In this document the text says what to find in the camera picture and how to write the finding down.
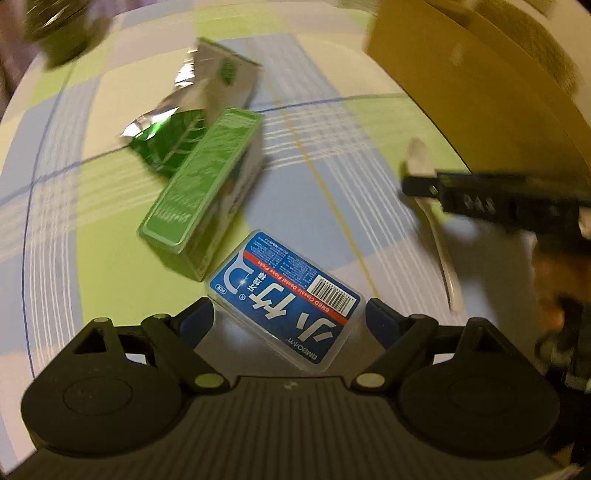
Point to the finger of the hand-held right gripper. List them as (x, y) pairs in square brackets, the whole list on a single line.
[(485, 198)]

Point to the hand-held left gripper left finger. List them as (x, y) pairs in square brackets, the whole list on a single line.
[(199, 318)]

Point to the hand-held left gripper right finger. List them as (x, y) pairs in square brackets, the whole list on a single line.
[(379, 318)]

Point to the white plastic spoon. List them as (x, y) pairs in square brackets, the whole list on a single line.
[(443, 258)]

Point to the blue label floss box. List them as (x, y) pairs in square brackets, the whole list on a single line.
[(277, 295)]

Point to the brown cardboard box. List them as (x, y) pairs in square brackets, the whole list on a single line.
[(461, 69)]

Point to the green carton box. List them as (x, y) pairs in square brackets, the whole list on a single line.
[(198, 184)]

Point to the silver green foil packet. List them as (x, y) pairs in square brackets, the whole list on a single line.
[(203, 87)]

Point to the dark jar with lid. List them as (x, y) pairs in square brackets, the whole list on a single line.
[(60, 32)]

